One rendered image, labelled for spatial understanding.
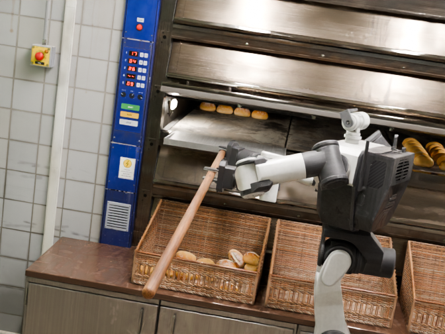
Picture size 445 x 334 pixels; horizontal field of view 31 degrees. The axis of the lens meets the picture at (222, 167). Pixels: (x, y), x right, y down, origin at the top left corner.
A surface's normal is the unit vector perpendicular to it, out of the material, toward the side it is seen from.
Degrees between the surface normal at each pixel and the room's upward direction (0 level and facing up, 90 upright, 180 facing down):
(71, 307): 90
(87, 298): 90
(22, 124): 90
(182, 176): 70
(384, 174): 90
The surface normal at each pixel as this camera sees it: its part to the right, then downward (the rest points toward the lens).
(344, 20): -0.06, -0.15
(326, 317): -0.09, 0.20
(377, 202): -0.55, 0.11
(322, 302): 0.01, 0.58
